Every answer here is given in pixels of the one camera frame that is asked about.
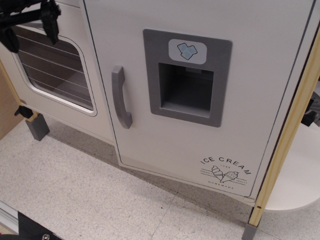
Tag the white toy fridge door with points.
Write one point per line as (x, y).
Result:
(271, 39)

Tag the black clamp knob left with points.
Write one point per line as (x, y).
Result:
(24, 111)

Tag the grey fridge door handle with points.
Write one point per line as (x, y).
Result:
(117, 82)

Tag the light wood right post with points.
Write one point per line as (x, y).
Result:
(304, 91)

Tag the silver aluminium rail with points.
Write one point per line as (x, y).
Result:
(9, 218)

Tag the light wood left panel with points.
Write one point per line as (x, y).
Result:
(9, 103)

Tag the grey left cabinet foot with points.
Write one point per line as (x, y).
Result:
(38, 127)

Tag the white oven door with window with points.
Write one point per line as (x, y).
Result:
(60, 79)

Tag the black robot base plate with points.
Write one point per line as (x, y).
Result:
(29, 229)

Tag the black clamp at right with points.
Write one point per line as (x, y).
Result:
(312, 112)

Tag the grey cabinet foot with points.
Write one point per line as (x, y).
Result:
(249, 232)
(38, 127)

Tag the white round table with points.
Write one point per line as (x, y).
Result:
(298, 183)

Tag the grey ice dispenser panel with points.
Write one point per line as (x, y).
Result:
(187, 75)

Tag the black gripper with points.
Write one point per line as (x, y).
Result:
(11, 14)

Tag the grey right cabinet foot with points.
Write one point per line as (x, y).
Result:
(249, 232)

